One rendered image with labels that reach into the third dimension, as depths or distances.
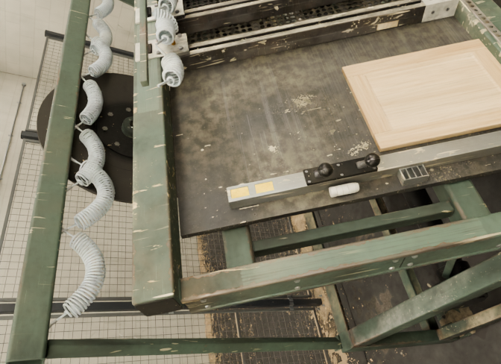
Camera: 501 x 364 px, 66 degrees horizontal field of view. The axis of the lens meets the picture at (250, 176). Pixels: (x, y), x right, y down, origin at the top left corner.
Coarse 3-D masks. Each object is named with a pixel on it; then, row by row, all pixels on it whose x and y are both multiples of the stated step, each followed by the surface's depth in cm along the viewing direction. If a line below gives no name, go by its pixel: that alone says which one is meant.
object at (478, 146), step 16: (448, 144) 109; (464, 144) 108; (480, 144) 108; (496, 144) 107; (384, 160) 108; (400, 160) 108; (416, 160) 107; (432, 160) 107; (448, 160) 108; (288, 176) 109; (368, 176) 108; (384, 176) 109; (272, 192) 106; (288, 192) 108; (304, 192) 109
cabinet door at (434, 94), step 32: (384, 64) 133; (416, 64) 131; (448, 64) 130; (480, 64) 128; (384, 96) 125; (416, 96) 123; (448, 96) 122; (480, 96) 120; (384, 128) 117; (416, 128) 116; (448, 128) 114; (480, 128) 114
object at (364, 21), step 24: (408, 0) 143; (432, 0) 141; (456, 0) 140; (288, 24) 143; (312, 24) 143; (336, 24) 140; (360, 24) 142; (408, 24) 145; (168, 48) 137; (192, 48) 142; (216, 48) 140; (240, 48) 141; (264, 48) 143; (288, 48) 145
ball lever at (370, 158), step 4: (368, 156) 96; (372, 156) 95; (376, 156) 95; (364, 160) 107; (368, 160) 95; (372, 160) 95; (376, 160) 95; (356, 164) 107; (360, 164) 106; (364, 164) 103; (368, 164) 96; (372, 164) 95; (376, 164) 95; (360, 168) 106
